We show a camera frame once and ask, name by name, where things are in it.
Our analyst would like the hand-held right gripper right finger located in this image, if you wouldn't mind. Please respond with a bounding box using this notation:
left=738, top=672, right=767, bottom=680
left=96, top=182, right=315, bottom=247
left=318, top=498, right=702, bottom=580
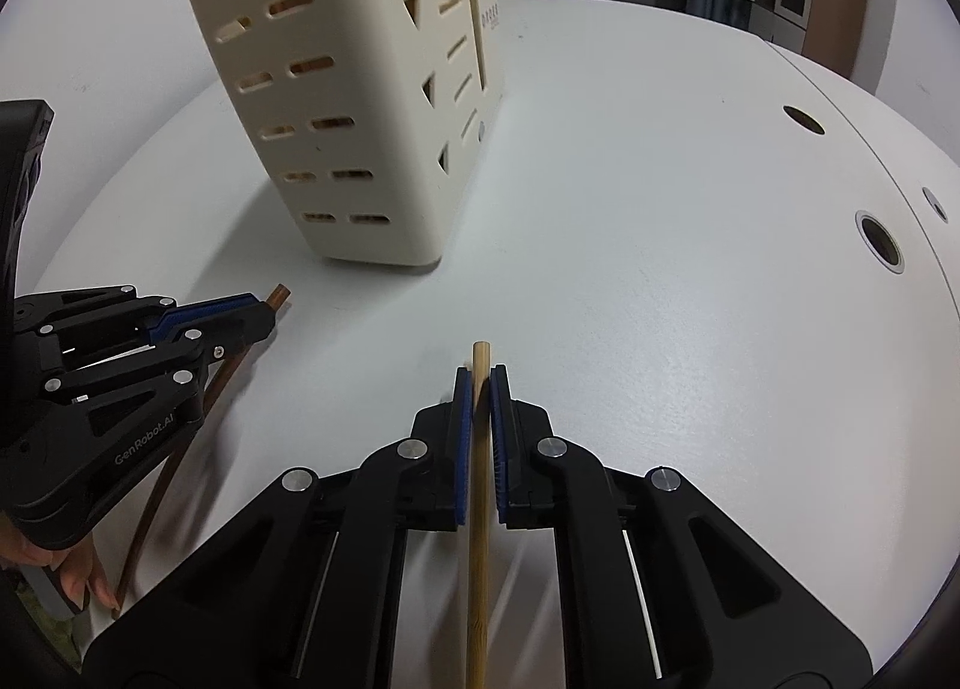
left=487, top=363, right=875, bottom=689

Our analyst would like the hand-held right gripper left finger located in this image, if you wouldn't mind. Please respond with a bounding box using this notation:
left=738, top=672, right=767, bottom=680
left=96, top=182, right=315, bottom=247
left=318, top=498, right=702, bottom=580
left=82, top=366, right=475, bottom=689

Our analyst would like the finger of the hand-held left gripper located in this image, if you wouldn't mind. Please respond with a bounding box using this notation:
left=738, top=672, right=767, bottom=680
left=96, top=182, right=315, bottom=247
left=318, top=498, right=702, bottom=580
left=15, top=284, right=280, bottom=360
left=45, top=317, right=277, bottom=405

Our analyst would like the dark wooden chopstick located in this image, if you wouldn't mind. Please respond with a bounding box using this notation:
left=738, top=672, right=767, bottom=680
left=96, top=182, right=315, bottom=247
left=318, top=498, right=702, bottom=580
left=111, top=434, right=188, bottom=621
left=112, top=282, right=292, bottom=619

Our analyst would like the light bamboo chopstick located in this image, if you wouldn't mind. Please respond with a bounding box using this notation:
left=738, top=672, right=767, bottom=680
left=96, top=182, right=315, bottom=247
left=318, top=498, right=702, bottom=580
left=465, top=340, right=496, bottom=689

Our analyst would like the cream slotted utensil holder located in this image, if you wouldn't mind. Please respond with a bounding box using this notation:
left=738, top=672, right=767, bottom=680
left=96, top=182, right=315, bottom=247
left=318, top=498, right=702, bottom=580
left=178, top=0, right=502, bottom=268

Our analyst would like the person's left hand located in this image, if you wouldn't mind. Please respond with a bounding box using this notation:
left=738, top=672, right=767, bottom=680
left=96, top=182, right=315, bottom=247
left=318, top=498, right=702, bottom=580
left=0, top=509, right=117, bottom=613

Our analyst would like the ringed open table grommet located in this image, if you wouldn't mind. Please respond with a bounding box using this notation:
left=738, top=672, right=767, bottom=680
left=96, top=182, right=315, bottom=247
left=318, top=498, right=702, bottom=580
left=857, top=211, right=907, bottom=275

